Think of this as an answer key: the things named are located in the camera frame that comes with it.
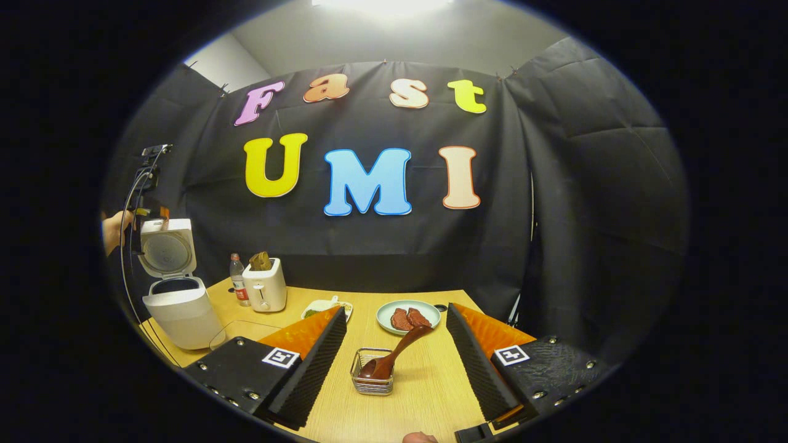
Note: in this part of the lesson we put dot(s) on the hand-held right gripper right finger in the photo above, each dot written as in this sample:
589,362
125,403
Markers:
477,375

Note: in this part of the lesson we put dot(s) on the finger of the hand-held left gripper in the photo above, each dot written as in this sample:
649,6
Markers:
154,213

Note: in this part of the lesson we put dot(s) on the black backdrop cloth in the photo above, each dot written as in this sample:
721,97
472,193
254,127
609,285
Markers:
381,246

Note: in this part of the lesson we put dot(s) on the red meat slice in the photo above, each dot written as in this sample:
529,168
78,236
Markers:
401,320
420,317

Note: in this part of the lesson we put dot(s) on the brown wooden spoon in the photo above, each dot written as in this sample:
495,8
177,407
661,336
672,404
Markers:
385,366

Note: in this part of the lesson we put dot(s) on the ceiling light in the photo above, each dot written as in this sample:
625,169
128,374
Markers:
381,5

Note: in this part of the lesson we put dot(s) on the white rice cooker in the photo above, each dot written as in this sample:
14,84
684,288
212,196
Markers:
181,314

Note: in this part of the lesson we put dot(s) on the pale green plate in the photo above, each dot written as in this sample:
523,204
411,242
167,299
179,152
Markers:
385,321

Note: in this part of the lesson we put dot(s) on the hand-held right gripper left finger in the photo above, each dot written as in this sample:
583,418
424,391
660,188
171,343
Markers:
308,375

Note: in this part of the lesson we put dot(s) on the brown bread slice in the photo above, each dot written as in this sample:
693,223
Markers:
260,261

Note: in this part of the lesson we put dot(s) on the clear plastic water bottle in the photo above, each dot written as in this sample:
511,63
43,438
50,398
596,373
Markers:
239,283

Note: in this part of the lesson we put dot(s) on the white divided dish of beans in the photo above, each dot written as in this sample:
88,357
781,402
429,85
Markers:
323,306

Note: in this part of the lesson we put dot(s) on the white toaster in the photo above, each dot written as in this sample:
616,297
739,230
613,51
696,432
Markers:
266,292

